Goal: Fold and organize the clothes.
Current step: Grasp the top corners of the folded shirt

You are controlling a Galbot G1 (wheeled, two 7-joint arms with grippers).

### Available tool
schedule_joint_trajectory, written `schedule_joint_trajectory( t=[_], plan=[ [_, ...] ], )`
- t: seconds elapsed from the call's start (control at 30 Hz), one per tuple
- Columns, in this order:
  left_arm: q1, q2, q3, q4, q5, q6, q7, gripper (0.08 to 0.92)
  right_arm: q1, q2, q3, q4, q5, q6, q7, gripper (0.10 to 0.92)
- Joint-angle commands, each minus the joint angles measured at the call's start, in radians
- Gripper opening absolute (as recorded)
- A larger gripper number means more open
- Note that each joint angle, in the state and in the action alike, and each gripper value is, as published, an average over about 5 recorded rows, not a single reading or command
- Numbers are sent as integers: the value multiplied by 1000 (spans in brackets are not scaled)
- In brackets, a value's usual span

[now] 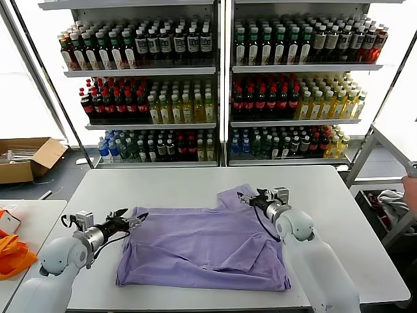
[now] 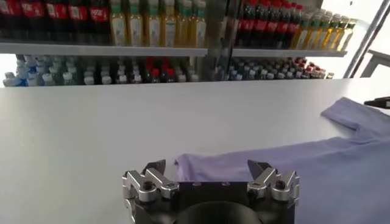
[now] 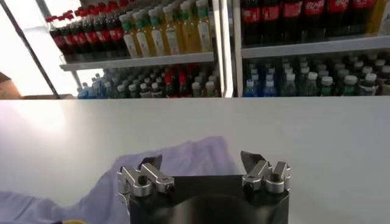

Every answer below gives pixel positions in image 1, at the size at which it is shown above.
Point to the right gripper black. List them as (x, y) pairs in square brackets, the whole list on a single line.
[(265, 205)]

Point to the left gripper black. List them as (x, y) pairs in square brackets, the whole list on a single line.
[(115, 225)]

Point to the purple t-shirt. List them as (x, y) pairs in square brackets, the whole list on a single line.
[(195, 241)]

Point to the person forearm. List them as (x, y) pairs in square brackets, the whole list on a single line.
[(410, 192)]

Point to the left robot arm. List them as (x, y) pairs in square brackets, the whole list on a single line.
[(62, 257)]

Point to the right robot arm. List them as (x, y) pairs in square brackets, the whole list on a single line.
[(312, 257)]

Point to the blue water bottle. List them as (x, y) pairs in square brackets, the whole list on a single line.
[(246, 147), (113, 149), (235, 147), (103, 150)]

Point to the green tinted water bottle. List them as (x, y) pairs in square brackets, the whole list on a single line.
[(133, 149), (256, 146), (123, 149), (267, 146)]

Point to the yellow juice bottle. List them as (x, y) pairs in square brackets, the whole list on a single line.
[(200, 151), (175, 111), (342, 146), (315, 108), (164, 111), (359, 107), (348, 108), (303, 108), (209, 151), (186, 111), (197, 110), (326, 108), (333, 147), (337, 108), (208, 110), (153, 111)]

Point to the small white floor object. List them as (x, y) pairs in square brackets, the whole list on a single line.
[(82, 161)]

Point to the red cap cola bottle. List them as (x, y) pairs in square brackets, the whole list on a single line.
[(314, 144), (324, 143), (181, 149), (238, 103), (131, 108), (191, 149), (141, 108), (120, 108), (282, 103), (109, 108), (97, 108), (87, 108), (271, 103), (249, 103), (293, 103), (260, 103)]

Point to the white floor strip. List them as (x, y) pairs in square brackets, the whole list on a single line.
[(45, 194)]

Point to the black storage crate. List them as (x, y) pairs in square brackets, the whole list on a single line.
[(366, 213)]

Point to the open cardboard box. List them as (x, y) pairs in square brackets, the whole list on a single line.
[(19, 171)]

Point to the white orange small box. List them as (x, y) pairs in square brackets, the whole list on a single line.
[(9, 223)]

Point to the orange cloth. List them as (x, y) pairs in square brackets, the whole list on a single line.
[(13, 257)]

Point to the red garment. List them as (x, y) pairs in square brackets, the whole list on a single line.
[(375, 203)]

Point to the white sticks bundle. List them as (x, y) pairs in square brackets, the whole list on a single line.
[(19, 155)]

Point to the white grey garment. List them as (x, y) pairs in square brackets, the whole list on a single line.
[(391, 203)]

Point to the grey metal shelf unit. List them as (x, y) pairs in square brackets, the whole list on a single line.
[(306, 68), (139, 72)]

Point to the green cap tea bottle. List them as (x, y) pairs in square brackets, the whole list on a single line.
[(92, 59), (240, 50), (305, 50), (130, 59), (280, 50), (117, 59), (79, 59), (253, 50), (105, 59), (266, 50), (293, 50)]

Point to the grey round handheld device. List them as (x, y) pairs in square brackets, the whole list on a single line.
[(412, 169)]

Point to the dark drink bottle grey label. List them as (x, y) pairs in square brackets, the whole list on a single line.
[(164, 44), (368, 45), (152, 44), (192, 43), (140, 44), (343, 45), (205, 43), (178, 44), (356, 45)]

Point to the dark drink bottle beige label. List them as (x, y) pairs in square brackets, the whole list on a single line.
[(331, 45), (319, 45)]

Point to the reddish tea bottle white label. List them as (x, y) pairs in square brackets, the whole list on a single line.
[(66, 57)]

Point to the red drink bottle white cap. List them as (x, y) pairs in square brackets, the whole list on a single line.
[(379, 45)]

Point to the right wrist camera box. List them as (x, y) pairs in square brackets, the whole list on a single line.
[(277, 194)]

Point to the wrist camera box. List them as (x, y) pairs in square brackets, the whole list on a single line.
[(277, 194), (85, 217)]

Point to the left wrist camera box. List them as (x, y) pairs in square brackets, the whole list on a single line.
[(85, 217)]

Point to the grey metal frame table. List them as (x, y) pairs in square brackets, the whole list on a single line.
[(381, 181)]

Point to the thin dark metal post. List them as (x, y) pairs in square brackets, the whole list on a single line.
[(51, 80), (402, 64)]

